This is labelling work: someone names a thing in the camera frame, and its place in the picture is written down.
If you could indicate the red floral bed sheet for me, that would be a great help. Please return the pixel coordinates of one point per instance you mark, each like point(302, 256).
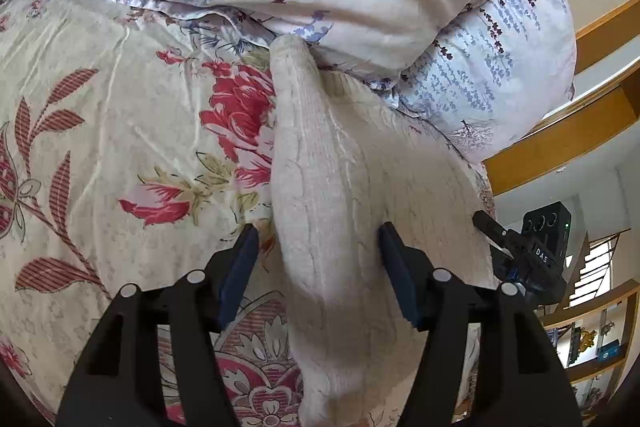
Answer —
point(115, 117)

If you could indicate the cream knit sweater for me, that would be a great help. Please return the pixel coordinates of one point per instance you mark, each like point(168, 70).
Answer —
point(330, 187)

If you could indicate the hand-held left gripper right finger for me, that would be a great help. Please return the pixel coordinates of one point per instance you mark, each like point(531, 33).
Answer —
point(400, 279)

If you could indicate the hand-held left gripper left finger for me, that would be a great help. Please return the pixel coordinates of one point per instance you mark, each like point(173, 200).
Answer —
point(239, 279)

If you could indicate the wooden display shelf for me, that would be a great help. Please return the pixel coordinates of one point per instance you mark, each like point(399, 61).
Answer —
point(600, 307)

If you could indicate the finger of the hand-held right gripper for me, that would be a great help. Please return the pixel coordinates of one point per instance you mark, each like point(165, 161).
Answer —
point(487, 224)

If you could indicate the wooden bed frame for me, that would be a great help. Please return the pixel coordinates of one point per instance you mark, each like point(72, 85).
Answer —
point(575, 132)

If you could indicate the small blue box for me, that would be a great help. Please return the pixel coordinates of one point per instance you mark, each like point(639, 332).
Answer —
point(607, 350)

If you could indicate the blue floral pillow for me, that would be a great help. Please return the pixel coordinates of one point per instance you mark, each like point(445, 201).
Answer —
point(480, 72)

